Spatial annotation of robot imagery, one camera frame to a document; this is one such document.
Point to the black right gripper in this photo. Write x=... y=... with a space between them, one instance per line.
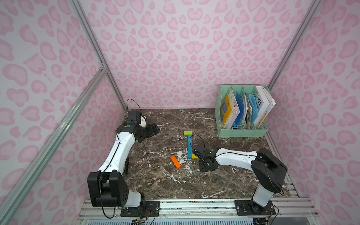
x=200 y=152

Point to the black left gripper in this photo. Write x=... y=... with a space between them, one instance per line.
x=149 y=131

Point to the teal wooden block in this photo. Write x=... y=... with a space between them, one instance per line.
x=189 y=147

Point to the orange wooden block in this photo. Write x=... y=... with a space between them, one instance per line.
x=175 y=162

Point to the green wooden block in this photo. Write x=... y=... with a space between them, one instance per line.
x=187 y=133

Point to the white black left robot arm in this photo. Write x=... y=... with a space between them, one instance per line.
x=107 y=187

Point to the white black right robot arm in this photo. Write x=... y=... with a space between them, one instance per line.
x=265 y=166

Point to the beige paper stack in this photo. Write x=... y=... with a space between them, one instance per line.
x=247 y=113

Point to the yellow cover book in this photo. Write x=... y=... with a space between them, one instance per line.
x=226 y=109

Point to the light blue folder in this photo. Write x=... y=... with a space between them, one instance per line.
x=254 y=107

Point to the mint green file organizer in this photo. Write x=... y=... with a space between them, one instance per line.
x=239 y=131

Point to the white book right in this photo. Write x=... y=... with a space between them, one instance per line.
x=265 y=103

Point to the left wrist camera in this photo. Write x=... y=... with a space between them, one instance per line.
x=136 y=117

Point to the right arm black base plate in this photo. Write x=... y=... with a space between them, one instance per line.
x=250 y=208

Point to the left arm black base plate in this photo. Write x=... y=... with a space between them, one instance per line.
x=147 y=208

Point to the aluminium corner frame post left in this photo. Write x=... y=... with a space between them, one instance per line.
x=85 y=24

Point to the aluminium corner frame post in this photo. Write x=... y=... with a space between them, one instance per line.
x=310 y=14
x=85 y=24

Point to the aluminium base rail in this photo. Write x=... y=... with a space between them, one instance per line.
x=289 y=211

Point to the aluminium diagonal frame bar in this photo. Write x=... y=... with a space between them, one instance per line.
x=25 y=184

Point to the aluminium corner frame post right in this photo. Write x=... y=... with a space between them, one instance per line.
x=310 y=14

